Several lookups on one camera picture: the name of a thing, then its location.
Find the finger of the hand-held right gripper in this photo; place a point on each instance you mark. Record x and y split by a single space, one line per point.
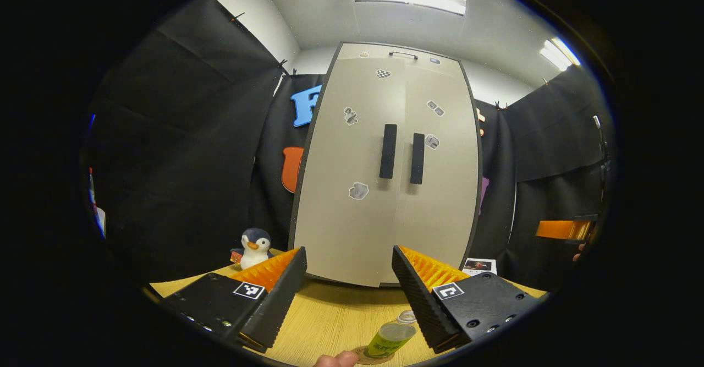
564 229

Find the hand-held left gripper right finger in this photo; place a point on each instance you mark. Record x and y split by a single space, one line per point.
421 295

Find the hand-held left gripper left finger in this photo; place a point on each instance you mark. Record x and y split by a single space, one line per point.
278 306

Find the green label plastic bottle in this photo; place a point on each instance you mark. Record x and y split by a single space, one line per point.
389 337

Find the round brown coaster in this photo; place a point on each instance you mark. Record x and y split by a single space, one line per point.
358 355

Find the white cabinet door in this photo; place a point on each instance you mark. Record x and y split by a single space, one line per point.
341 218
445 207

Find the white cabinet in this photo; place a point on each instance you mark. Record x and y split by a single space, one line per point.
341 50

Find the white cabinet drawer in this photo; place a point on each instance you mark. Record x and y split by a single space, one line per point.
374 50

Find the penguin plush toy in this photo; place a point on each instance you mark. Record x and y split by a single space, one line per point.
254 247

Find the small red card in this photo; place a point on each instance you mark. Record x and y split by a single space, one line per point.
236 256

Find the white framed photo card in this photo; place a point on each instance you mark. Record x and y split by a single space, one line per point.
479 266

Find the small ceiling light panel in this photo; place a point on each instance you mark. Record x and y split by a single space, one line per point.
560 53

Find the black backdrop cloth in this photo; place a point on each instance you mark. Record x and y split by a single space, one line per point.
192 163

